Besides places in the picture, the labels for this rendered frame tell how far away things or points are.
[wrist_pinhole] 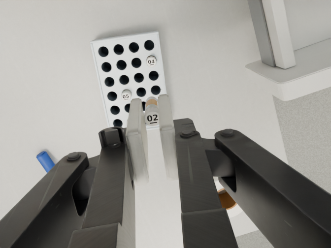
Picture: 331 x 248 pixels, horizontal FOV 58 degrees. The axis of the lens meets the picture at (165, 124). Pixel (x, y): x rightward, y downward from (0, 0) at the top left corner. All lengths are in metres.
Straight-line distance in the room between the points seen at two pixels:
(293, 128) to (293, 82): 1.12
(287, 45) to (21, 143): 0.38
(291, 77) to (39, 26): 0.31
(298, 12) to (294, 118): 1.03
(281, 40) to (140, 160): 0.20
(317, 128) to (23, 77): 1.22
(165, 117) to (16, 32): 0.32
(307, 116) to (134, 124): 1.27
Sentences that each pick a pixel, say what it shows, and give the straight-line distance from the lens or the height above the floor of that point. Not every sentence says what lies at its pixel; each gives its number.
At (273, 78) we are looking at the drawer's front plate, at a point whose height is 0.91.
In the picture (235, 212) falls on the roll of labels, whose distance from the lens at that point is 0.48.
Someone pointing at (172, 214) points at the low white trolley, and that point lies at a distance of 0.52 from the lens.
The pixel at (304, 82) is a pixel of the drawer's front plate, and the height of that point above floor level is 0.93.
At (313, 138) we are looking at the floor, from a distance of 1.45.
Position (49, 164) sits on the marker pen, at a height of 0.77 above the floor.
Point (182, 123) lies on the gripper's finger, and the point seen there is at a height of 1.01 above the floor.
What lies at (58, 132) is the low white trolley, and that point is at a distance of 0.46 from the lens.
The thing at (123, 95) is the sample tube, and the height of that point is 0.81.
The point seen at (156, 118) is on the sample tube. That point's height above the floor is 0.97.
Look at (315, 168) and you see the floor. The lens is 1.52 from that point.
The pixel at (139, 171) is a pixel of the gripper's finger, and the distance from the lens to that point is 0.16.
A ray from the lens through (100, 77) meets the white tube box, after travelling 0.39.
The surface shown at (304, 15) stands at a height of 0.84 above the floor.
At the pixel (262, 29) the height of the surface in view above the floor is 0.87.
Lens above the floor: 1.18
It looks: 70 degrees down
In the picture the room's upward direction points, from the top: 172 degrees clockwise
